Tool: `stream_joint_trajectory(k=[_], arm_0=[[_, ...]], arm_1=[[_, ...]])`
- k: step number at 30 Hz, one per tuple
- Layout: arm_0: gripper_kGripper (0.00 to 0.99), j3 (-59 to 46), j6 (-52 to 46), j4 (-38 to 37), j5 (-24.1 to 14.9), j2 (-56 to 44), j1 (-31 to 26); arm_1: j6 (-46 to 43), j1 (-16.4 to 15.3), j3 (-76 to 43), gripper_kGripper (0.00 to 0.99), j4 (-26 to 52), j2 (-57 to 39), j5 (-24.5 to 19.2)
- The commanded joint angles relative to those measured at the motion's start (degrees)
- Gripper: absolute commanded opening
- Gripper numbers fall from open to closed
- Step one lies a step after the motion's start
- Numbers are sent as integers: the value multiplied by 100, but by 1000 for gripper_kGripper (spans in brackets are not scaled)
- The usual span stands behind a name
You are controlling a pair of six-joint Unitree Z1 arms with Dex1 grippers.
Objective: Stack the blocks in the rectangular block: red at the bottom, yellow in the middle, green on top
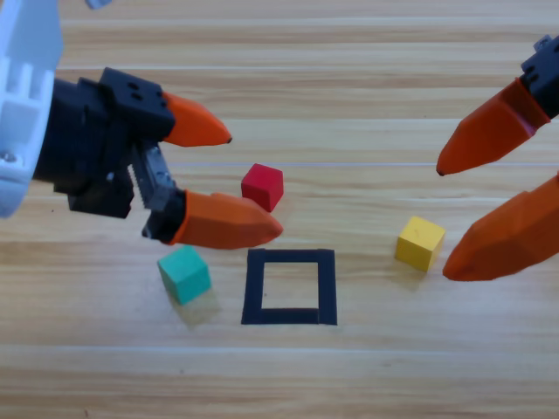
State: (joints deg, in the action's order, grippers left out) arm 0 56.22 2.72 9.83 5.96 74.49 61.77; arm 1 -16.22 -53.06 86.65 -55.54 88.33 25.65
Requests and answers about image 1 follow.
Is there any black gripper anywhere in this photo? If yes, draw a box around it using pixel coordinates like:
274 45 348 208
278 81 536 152
32 67 233 244
435 34 559 178

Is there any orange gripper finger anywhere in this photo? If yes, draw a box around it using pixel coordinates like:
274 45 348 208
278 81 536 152
442 173 559 283
169 189 286 251

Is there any red cube block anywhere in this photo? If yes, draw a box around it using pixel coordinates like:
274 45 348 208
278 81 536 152
240 163 285 214

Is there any green cube block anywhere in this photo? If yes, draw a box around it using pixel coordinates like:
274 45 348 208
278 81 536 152
156 244 212 306

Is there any yellow cube block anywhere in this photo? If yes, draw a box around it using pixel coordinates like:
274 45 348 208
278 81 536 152
394 216 446 273

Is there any black tape square outline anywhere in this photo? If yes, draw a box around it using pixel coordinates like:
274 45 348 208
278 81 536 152
240 248 338 326

